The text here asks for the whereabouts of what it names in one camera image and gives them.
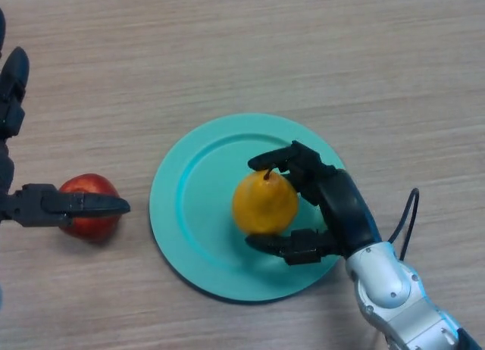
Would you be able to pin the green round plate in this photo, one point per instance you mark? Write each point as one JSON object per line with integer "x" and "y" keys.
{"x": 201, "y": 213}

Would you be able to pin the red apple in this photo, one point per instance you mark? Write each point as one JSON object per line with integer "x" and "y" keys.
{"x": 94, "y": 227}

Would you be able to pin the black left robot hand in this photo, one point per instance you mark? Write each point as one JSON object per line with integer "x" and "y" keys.
{"x": 38, "y": 210}

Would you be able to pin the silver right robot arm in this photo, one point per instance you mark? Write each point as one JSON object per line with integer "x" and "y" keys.
{"x": 394, "y": 289}

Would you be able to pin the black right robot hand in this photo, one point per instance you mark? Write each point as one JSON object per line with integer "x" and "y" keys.
{"x": 345, "y": 206}

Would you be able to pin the yellow pear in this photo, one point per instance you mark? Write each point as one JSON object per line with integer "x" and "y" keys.
{"x": 265, "y": 206}

